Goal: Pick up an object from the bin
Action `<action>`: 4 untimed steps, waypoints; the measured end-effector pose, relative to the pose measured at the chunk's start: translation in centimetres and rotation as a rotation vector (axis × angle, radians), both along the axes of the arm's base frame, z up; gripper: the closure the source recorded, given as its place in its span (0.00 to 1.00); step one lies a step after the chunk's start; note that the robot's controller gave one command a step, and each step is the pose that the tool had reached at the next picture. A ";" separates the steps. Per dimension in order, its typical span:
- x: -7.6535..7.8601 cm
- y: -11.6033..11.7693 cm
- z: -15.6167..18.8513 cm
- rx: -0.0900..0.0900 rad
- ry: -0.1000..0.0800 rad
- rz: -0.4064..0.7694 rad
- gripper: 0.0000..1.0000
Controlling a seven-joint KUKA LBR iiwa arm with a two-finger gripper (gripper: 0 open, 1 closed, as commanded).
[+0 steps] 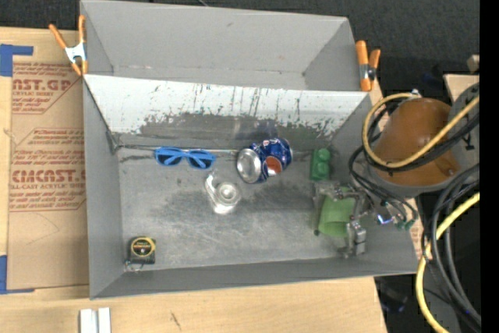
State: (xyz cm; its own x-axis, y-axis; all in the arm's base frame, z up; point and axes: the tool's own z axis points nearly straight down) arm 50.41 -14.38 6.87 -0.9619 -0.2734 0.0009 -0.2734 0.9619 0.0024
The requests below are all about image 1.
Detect green toy brick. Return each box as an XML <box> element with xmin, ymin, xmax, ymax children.
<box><xmin>309</xmin><ymin>147</ymin><xmax>333</xmax><ymax>182</ymax></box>

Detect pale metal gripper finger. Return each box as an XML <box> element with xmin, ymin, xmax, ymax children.
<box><xmin>338</xmin><ymin>220</ymin><xmax>369</xmax><ymax>260</ymax></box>
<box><xmin>314</xmin><ymin>182</ymin><xmax>354</xmax><ymax>204</ymax></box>

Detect blue sunglasses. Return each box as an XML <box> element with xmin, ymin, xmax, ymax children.
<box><xmin>154</xmin><ymin>146</ymin><xmax>218</xmax><ymax>170</ymax></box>

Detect grey metal bin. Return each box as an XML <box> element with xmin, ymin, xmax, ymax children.
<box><xmin>79</xmin><ymin>0</ymin><xmax>420</xmax><ymax>300</ymax></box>

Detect brown cardboard board red print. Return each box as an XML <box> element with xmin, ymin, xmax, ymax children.
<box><xmin>0</xmin><ymin>26</ymin><xmax>91</xmax><ymax>296</ymax></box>

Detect light green plastic cup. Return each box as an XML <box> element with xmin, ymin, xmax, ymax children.
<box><xmin>313</xmin><ymin>193</ymin><xmax>354</xmax><ymax>239</ymax></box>

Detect blue soda can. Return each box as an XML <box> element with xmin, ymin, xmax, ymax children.
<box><xmin>235</xmin><ymin>136</ymin><xmax>294</xmax><ymax>186</ymax></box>

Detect black and yellow tape measure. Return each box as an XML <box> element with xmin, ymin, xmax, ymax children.
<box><xmin>124</xmin><ymin>236</ymin><xmax>157</xmax><ymax>272</ymax></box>

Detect clear glass cup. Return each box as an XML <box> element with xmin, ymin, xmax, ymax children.
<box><xmin>203</xmin><ymin>171</ymin><xmax>243</xmax><ymax>216</ymax></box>

